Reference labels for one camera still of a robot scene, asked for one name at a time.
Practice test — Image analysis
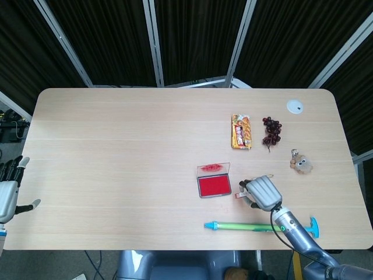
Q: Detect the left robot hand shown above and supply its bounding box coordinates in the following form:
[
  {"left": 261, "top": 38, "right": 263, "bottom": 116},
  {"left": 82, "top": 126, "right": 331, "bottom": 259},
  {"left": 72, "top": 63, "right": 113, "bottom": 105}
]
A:
[{"left": 0, "top": 156, "right": 41, "bottom": 224}]

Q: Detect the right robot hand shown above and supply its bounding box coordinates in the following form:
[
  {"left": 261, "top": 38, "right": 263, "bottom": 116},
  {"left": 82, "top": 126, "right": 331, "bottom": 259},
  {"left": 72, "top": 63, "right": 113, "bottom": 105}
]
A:
[{"left": 238, "top": 174, "right": 283, "bottom": 212}]

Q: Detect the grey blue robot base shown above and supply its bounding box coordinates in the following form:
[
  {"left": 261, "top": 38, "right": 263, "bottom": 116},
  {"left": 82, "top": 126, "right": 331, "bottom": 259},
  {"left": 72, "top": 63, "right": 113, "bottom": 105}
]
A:
[{"left": 116, "top": 250, "right": 242, "bottom": 280}]

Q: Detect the green blue toy pump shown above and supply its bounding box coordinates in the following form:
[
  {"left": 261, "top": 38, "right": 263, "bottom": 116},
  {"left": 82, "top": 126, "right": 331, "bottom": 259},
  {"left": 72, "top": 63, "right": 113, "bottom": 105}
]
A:
[{"left": 203, "top": 216, "right": 321, "bottom": 239}]

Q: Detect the red ink pad case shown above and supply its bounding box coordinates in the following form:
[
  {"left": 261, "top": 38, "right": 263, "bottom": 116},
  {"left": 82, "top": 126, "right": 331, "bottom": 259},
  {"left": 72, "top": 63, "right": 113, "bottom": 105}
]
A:
[{"left": 196, "top": 162, "right": 233, "bottom": 200}]

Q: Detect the yellow snack package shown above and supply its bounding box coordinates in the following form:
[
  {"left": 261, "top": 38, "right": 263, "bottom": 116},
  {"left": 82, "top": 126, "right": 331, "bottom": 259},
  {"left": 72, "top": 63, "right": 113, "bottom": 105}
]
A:
[{"left": 231, "top": 113, "right": 253, "bottom": 151}]

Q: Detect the dark red grape bunch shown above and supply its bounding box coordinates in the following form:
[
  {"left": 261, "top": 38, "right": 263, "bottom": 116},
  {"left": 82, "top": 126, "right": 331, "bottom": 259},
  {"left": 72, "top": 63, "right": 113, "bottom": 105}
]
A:
[{"left": 261, "top": 116, "right": 283, "bottom": 154}]

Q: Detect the black curtain partition panel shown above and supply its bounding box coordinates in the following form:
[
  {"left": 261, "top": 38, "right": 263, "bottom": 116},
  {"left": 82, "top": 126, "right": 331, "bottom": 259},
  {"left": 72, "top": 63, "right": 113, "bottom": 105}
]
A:
[
  {"left": 33, "top": 0, "right": 164, "bottom": 88},
  {"left": 308, "top": 22, "right": 373, "bottom": 164},
  {"left": 0, "top": 0, "right": 93, "bottom": 116},
  {"left": 227, "top": 0, "right": 373, "bottom": 89},
  {"left": 142, "top": 0, "right": 257, "bottom": 88}
]

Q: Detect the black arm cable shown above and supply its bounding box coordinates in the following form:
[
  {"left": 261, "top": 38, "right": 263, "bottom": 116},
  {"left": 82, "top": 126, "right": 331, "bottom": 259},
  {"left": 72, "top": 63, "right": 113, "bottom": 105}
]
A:
[{"left": 269, "top": 207, "right": 297, "bottom": 252}]

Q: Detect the brown plush keychain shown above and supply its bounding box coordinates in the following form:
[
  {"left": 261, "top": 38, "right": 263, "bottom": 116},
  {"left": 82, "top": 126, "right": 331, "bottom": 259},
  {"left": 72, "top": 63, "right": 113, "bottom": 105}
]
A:
[{"left": 289, "top": 149, "right": 314, "bottom": 175}]

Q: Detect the black equipment with cables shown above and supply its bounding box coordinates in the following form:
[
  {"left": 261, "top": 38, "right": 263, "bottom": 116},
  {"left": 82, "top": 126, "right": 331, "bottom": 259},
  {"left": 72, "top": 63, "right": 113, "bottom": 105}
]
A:
[{"left": 0, "top": 108, "right": 32, "bottom": 144}]

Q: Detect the white round cable grommet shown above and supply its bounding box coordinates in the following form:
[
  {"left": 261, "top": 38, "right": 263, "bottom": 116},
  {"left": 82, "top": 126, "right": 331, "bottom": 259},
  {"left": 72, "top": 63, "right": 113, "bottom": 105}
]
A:
[{"left": 286, "top": 99, "right": 304, "bottom": 114}]

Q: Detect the blue floor cable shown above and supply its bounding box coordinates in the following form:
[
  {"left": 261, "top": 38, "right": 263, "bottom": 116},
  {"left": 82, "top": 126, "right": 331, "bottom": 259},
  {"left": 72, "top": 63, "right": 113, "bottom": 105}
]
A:
[{"left": 84, "top": 250, "right": 103, "bottom": 278}]

